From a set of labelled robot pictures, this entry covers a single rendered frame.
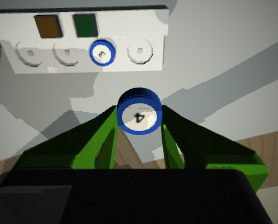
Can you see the grey flat mat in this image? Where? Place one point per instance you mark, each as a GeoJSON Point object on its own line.
{"type": "Point", "coordinates": [219, 70]}

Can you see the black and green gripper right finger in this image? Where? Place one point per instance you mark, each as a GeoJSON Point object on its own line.
{"type": "Point", "coordinates": [205, 149]}

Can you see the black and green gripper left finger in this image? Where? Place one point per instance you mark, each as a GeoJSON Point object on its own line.
{"type": "Point", "coordinates": [77, 147]}

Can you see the blue screw cap with number 3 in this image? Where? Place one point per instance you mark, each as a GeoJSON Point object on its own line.
{"type": "Point", "coordinates": [102, 52]}

